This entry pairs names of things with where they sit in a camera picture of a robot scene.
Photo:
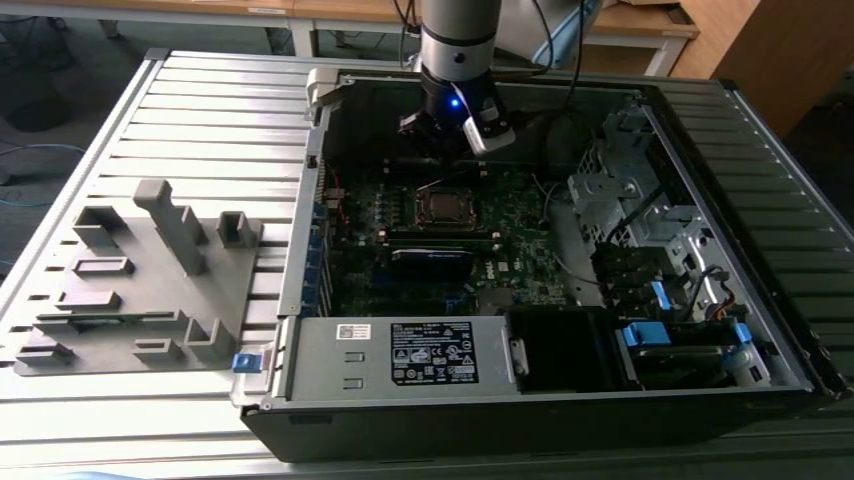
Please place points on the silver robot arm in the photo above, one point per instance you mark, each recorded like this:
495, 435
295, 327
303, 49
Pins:
460, 40

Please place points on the black chair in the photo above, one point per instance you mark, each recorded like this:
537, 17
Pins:
33, 75

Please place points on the wooden desk white frame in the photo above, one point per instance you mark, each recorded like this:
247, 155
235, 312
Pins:
354, 10

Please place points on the blue case latch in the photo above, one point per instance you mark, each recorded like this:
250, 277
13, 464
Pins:
246, 363

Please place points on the silver power supply unit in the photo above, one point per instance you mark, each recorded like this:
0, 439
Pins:
320, 360

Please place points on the wooden cabinet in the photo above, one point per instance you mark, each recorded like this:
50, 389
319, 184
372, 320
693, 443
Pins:
767, 50

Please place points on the green motherboard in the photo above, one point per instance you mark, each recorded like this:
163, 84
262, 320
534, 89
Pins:
534, 250

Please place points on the CPU socket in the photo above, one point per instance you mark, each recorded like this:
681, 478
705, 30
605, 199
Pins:
447, 226

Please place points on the pale blue teach pendant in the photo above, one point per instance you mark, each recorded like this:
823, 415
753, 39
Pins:
566, 37

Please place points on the grey parts rack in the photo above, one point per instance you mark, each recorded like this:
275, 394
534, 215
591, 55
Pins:
154, 280

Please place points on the metal drive cage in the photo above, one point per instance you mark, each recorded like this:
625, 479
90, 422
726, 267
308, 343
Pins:
601, 190

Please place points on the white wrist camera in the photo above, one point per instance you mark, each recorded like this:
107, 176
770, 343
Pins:
490, 140

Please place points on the black graphics card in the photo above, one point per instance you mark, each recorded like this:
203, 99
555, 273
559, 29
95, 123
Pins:
430, 270

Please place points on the chipset heatsink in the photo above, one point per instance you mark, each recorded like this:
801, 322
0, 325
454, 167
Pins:
495, 298

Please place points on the black hard disk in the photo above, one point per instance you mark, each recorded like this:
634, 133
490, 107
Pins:
674, 362

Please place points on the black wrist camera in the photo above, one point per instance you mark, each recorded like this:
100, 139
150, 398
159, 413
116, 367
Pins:
414, 125

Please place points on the blue disk carrier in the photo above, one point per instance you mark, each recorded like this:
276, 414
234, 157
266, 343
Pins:
643, 332

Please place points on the blue plastic tab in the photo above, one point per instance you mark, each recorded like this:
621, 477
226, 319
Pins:
657, 295
741, 334

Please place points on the black open PC case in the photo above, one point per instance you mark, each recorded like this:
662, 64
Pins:
534, 430

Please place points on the RAM stick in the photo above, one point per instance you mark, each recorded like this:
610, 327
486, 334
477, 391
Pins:
440, 235

